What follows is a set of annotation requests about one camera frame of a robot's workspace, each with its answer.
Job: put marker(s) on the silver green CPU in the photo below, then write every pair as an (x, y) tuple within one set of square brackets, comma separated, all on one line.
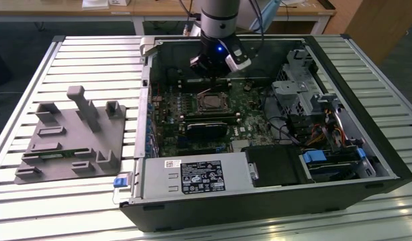
[(214, 101)]

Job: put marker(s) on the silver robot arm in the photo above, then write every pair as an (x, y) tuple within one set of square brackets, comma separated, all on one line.
[(219, 15)]

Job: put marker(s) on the CPU socket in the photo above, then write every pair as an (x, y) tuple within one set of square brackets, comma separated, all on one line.
[(196, 108)]

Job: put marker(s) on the round coin cell battery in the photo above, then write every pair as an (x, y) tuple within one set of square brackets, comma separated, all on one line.
[(246, 88)]

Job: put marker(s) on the green motherboard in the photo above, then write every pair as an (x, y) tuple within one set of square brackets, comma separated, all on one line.
[(248, 118)]

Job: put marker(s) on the grey metal drive cage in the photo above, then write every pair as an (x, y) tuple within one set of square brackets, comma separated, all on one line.
[(288, 90)]

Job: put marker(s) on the pale blue teach pendant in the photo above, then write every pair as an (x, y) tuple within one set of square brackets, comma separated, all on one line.
[(267, 12)]

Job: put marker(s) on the black graphics card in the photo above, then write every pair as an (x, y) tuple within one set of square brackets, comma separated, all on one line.
[(206, 131)]

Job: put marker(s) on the silver finned heat sink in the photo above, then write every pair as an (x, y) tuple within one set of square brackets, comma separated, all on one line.
[(242, 145)]

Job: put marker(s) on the white box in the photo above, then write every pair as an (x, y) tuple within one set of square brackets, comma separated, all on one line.
[(95, 4), (120, 2)]

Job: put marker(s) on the grey power supply unit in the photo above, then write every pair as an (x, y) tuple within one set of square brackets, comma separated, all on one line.
[(159, 175)]

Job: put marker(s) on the blue disk carrier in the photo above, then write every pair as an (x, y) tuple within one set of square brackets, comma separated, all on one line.
[(314, 157)]

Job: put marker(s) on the wooden cabinet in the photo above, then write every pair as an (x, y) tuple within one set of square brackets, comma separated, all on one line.
[(377, 25)]

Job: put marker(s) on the grey parts rack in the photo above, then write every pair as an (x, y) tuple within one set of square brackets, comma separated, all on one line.
[(75, 150)]

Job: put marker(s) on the blue case latch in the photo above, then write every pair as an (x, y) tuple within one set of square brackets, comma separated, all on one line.
[(121, 180)]

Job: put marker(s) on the black disk drive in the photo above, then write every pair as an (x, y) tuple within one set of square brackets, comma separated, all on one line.
[(328, 170)]

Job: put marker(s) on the green RAM stick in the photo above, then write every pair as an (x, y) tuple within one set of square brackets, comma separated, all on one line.
[(68, 153)]

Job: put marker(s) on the blue plastic clip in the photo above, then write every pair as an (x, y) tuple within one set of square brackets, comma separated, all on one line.
[(359, 153)]

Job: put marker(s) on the black grey PC case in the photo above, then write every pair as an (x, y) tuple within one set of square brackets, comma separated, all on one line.
[(226, 213)]

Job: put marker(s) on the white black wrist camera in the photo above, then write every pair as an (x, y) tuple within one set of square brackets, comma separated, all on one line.
[(236, 62)]

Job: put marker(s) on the wooden desk white frame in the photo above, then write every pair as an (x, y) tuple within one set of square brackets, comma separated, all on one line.
[(57, 10)]

